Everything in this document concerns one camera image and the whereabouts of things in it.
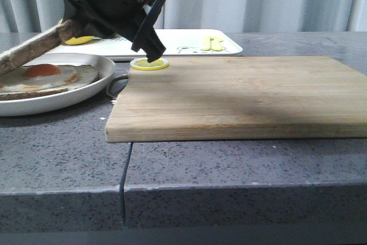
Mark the yellow plastic fork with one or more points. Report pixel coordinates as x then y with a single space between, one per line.
206 43

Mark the bread slice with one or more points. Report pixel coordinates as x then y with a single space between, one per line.
38 45
87 74

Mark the lemon slice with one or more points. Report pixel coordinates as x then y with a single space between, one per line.
143 65

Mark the white rectangular tray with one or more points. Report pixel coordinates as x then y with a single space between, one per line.
178 42

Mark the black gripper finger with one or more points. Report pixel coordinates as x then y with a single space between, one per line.
147 35
82 12

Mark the wooden cutting board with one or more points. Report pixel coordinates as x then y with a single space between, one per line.
210 98

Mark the grey curtain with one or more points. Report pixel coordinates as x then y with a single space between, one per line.
230 16

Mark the metal cutting board handle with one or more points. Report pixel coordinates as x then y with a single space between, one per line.
116 86

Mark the yellow lemon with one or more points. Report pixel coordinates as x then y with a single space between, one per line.
77 40

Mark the white round plate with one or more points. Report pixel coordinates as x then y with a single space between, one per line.
31 106

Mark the fried egg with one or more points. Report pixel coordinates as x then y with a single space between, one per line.
37 77

